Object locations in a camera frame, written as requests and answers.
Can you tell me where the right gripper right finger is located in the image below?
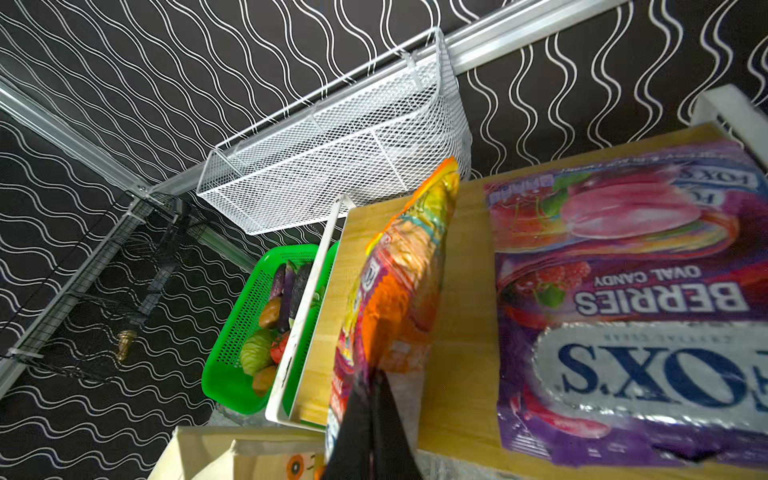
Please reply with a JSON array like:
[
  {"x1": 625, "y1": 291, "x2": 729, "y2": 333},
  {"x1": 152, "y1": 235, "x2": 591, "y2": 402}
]
[{"x1": 371, "y1": 370, "x2": 422, "y2": 480}]

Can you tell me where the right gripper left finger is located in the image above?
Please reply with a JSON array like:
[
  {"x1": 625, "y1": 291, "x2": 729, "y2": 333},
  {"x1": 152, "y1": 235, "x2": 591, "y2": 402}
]
[{"x1": 322, "y1": 380, "x2": 372, "y2": 479}]

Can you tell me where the orange Fox's candy bag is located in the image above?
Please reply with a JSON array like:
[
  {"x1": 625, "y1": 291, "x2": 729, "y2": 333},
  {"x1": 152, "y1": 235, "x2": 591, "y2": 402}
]
[{"x1": 325, "y1": 157, "x2": 460, "y2": 455}]

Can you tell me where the cream canvas tote bag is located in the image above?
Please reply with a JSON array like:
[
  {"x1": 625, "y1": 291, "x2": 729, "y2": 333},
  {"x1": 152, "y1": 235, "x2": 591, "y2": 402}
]
[{"x1": 149, "y1": 427, "x2": 325, "y2": 479}]

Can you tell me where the white wooden two-tier shelf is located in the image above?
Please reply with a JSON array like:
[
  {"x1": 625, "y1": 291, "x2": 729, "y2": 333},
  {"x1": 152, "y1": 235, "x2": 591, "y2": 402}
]
[{"x1": 265, "y1": 85, "x2": 767, "y2": 479}]

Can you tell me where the right green plastic basket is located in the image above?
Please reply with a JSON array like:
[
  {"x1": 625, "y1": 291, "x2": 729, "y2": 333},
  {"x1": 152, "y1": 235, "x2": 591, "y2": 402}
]
[{"x1": 282, "y1": 243, "x2": 339, "y2": 415}]

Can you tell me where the green plastic basket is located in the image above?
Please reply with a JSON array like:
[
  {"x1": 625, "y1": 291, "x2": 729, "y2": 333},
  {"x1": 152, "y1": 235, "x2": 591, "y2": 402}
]
[
  {"x1": 282, "y1": 243, "x2": 339, "y2": 415},
  {"x1": 202, "y1": 244, "x2": 318, "y2": 415}
]

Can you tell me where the brown mango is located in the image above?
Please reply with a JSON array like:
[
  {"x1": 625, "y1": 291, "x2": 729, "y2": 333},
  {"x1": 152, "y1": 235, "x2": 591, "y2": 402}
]
[{"x1": 252, "y1": 365, "x2": 277, "y2": 397}]

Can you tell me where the red tomato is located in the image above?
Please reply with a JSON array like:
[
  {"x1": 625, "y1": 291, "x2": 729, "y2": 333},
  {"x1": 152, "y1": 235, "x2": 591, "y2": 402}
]
[{"x1": 270, "y1": 331, "x2": 290, "y2": 365}]

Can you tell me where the left green plastic basket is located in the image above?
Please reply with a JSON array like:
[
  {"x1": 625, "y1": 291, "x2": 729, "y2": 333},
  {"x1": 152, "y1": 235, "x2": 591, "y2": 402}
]
[{"x1": 202, "y1": 244, "x2": 318, "y2": 415}]

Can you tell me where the green cabbage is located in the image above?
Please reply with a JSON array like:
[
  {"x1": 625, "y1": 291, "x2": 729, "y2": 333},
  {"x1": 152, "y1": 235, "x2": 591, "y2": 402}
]
[{"x1": 240, "y1": 329, "x2": 278, "y2": 377}]

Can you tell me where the purple eggplant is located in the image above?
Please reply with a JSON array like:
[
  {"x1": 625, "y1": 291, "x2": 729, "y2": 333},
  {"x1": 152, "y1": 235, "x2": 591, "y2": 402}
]
[{"x1": 276, "y1": 261, "x2": 297, "y2": 334}]

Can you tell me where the purple Fox's berries candy bag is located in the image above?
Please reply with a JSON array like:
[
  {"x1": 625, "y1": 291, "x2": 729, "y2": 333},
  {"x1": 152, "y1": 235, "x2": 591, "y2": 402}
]
[{"x1": 484, "y1": 141, "x2": 767, "y2": 469}]

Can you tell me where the black wire wall rack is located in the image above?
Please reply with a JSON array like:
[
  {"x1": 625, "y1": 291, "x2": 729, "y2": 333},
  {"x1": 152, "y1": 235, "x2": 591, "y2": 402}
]
[{"x1": 1, "y1": 196, "x2": 208, "y2": 391}]

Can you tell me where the white wire wall basket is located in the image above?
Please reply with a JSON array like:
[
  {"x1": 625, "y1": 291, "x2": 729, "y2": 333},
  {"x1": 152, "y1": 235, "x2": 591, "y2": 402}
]
[{"x1": 196, "y1": 28, "x2": 472, "y2": 235}]

